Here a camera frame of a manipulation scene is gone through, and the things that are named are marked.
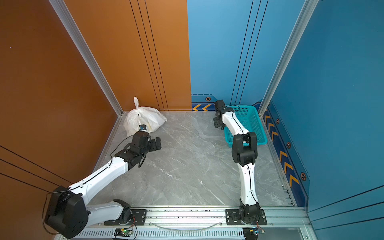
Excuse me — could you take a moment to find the white plastic bag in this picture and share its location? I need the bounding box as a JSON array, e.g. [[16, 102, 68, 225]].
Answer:
[[123, 97, 167, 137]]

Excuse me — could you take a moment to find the teal plastic basket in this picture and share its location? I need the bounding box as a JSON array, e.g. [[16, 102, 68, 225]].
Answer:
[[229, 105, 268, 145]]

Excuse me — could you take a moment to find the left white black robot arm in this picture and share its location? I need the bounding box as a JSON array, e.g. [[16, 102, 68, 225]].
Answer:
[[42, 131, 162, 239]]

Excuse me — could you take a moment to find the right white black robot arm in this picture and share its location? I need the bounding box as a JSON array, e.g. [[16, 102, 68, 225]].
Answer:
[[214, 100, 267, 226]]

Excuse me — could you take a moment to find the left green circuit board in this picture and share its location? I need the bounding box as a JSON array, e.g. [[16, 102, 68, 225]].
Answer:
[[113, 228, 135, 240]]

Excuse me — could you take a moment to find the green circuit board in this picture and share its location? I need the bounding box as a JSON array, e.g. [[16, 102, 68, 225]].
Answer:
[[113, 228, 135, 240], [243, 228, 265, 240]]

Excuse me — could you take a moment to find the right green circuit board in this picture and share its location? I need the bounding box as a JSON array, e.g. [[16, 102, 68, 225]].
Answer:
[[243, 228, 265, 240]]

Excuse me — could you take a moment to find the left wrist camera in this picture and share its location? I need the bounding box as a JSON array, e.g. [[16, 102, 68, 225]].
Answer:
[[139, 124, 148, 132]]

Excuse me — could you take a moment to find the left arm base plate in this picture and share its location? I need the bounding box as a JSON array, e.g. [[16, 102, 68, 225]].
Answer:
[[104, 209, 147, 227]]

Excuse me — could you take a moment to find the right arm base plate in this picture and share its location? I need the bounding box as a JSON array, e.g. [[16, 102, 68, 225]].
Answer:
[[225, 209, 268, 226]]

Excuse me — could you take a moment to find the aluminium front rail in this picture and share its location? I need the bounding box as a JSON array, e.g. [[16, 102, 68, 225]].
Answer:
[[75, 207, 317, 240]]

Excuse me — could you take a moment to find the right aluminium corner post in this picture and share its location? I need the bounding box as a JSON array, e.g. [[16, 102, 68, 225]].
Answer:
[[258, 0, 319, 117]]

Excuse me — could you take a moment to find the aluminium corner post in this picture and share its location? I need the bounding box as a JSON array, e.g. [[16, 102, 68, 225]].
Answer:
[[258, 0, 319, 117], [49, 0, 123, 117]]

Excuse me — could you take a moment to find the left aluminium corner post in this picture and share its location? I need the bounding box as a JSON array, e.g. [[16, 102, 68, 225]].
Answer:
[[49, 0, 123, 117]]

